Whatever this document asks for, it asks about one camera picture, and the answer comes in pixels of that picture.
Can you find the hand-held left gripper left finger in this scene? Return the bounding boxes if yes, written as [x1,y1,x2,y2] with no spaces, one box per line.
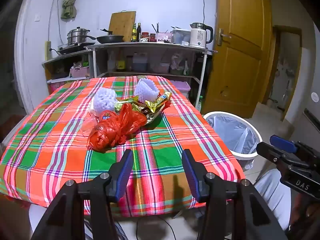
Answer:
[31,149,134,240]

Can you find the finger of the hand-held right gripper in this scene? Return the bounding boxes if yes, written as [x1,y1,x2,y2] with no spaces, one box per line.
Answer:
[269,135,320,161]
[256,142,292,167]

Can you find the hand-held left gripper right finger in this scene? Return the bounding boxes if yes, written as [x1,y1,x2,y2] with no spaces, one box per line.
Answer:
[182,149,289,240]

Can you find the white round bin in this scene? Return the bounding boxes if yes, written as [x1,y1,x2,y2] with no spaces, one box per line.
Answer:
[202,112,263,173]

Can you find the clear bin liner bag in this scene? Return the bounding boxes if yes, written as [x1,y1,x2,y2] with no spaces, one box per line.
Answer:
[206,116,258,172]

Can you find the red plastic bag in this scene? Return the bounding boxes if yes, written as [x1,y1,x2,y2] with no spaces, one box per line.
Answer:
[87,103,147,153]

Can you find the round red cup lid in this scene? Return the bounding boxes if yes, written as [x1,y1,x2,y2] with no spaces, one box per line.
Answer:
[99,110,117,123]

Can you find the clear plastic wrapper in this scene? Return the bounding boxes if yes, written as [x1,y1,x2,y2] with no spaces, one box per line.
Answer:
[80,116,99,137]

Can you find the dark snack wrapper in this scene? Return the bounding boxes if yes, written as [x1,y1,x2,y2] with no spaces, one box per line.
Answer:
[140,106,163,125]

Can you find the green gold snack wrapper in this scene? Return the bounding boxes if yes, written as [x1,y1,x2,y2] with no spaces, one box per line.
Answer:
[115,96,140,113]

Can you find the white foam fruit net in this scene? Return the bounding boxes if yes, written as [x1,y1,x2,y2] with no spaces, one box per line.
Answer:
[93,87,118,114]
[134,78,160,103]

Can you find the person's right hand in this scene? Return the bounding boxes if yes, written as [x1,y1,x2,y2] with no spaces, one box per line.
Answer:
[294,196,320,233]

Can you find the person's right leg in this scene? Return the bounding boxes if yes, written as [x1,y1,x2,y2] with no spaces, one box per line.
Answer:
[254,169,292,232]

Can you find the plaid tablecloth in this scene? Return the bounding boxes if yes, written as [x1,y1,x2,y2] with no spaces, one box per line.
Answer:
[0,75,247,217]

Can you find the pink lidded storage box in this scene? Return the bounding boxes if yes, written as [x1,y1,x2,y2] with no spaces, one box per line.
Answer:
[170,80,192,99]

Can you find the yellow wooden door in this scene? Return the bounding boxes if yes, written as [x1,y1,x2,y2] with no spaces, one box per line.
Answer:
[201,0,272,119]

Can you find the yellow label bottle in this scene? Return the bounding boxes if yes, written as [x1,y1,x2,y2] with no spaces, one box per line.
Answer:
[116,52,126,72]

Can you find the pink plastic basket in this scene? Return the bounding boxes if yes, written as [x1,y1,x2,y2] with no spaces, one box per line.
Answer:
[70,66,90,78]

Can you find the dark liquid jug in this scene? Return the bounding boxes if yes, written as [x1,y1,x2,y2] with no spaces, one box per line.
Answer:
[132,52,148,72]

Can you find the white plastic bottle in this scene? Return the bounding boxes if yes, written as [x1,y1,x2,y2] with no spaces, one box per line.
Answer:
[107,51,116,72]

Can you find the crumpled plastic bags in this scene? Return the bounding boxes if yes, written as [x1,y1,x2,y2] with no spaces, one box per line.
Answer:
[170,52,190,75]

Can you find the white kitchen shelf unit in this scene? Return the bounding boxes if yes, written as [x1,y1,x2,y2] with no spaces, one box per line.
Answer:
[92,42,218,110]

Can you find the low wooden shelf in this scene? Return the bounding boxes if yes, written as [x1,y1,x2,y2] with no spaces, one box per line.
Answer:
[42,50,96,93]

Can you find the black induction cooker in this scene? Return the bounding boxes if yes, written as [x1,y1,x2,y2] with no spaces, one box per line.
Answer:
[57,42,97,55]

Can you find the white electric kettle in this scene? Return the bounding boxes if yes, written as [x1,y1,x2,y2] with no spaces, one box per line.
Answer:
[189,22,214,49]

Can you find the black frying pan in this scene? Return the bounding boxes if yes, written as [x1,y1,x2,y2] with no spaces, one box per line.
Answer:
[96,28,125,44]

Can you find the clear plastic container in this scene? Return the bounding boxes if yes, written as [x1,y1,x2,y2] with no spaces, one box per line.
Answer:
[172,28,192,45]

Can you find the pink utensil holder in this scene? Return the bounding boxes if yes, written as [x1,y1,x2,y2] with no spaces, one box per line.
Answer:
[156,32,173,43]

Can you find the steel steamer pot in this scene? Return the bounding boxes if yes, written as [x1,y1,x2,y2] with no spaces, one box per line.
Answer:
[66,26,97,46]

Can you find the yellowed power strip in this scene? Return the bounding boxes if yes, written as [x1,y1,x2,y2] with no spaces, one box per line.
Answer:
[44,41,52,61]

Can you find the wooden cutting board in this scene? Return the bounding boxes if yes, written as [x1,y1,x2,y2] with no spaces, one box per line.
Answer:
[108,11,137,42]

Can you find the black floor cable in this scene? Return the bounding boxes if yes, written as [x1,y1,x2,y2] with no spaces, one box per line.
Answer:
[135,216,175,240]

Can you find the brown wooden doorway frame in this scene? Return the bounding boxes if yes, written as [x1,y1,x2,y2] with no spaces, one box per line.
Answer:
[260,25,303,122]

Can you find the metal door handle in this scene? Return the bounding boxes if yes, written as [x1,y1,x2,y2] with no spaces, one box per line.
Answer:
[217,28,232,46]

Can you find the thin wall cable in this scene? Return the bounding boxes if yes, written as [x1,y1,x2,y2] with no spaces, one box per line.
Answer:
[49,0,63,43]

